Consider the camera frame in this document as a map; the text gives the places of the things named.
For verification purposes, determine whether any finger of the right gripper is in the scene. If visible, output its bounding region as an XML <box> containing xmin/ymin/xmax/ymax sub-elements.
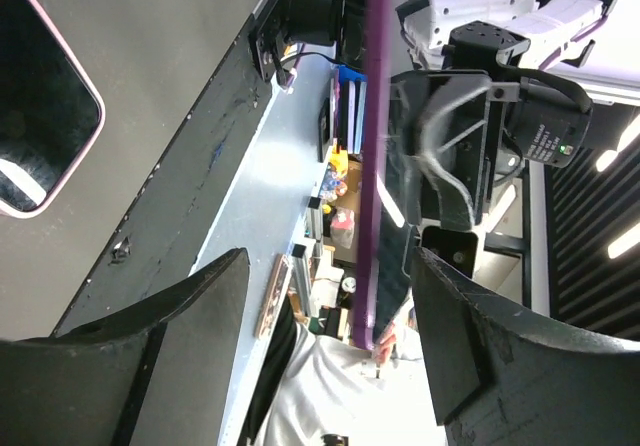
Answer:
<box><xmin>389</xmin><ymin>70</ymin><xmax>492</xmax><ymax>231</ymax></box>

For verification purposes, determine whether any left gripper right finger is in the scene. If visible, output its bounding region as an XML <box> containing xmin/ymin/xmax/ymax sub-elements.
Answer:
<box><xmin>411</xmin><ymin>248</ymin><xmax>639</xmax><ymax>445</ymax></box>

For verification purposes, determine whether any pink phone case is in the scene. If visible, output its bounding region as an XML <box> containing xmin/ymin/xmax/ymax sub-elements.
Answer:
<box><xmin>0</xmin><ymin>0</ymin><xmax>106</xmax><ymax>219</ymax></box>

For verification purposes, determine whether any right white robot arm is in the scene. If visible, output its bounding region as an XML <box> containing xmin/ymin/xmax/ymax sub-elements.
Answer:
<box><xmin>249</xmin><ymin>0</ymin><xmax>617</xmax><ymax>240</ymax></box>

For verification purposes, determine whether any person in white shirt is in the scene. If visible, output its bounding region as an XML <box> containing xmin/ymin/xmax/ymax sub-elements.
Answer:
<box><xmin>239</xmin><ymin>303</ymin><xmax>447</xmax><ymax>445</ymax></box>

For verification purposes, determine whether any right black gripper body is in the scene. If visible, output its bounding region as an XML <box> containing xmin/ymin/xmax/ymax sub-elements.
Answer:
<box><xmin>491</xmin><ymin>73</ymin><xmax>593</xmax><ymax>186</ymax></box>

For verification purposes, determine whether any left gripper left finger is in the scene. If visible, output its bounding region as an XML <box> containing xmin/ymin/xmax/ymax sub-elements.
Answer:
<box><xmin>1</xmin><ymin>249</ymin><xmax>250</xmax><ymax>445</ymax></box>

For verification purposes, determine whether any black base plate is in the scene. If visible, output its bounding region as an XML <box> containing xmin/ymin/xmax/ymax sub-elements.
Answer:
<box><xmin>53</xmin><ymin>28</ymin><xmax>272</xmax><ymax>336</ymax></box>

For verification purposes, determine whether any purple smartphone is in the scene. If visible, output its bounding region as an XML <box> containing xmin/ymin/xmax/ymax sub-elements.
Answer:
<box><xmin>352</xmin><ymin>0</ymin><xmax>412</xmax><ymax>350</ymax></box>

